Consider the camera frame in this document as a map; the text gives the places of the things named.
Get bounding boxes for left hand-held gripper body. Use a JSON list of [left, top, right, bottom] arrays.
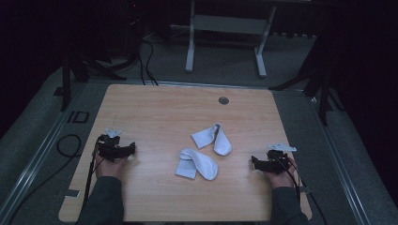
[[97, 127, 127, 163]]

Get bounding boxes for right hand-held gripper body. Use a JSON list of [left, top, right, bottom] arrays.
[[266, 142, 298, 174]]

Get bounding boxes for white sock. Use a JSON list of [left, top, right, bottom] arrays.
[[175, 147, 220, 181], [191, 122, 233, 157]]

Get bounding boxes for person's right hand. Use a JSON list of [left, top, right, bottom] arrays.
[[264, 157, 300, 190]]

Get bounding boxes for person's left hand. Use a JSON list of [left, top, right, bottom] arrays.
[[95, 153, 130, 181]]

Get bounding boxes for black metal stand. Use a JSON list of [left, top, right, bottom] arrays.
[[268, 38, 345, 127], [60, 51, 128, 113]]

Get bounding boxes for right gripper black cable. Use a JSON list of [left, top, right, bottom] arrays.
[[271, 152, 329, 225]]

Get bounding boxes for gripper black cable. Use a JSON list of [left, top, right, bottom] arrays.
[[82, 145, 100, 209], [271, 152, 329, 225]]

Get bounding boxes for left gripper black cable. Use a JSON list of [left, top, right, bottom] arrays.
[[82, 145, 100, 209]]

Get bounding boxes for black looped floor cable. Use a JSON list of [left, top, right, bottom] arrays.
[[6, 133, 84, 225]]

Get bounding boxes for metal floor rail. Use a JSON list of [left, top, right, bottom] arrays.
[[307, 93, 374, 225], [0, 82, 88, 221]]

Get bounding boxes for black cables on floor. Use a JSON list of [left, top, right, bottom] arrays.
[[136, 37, 160, 86]]

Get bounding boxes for white metal desk frame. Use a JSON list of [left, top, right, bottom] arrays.
[[185, 0, 278, 79]]

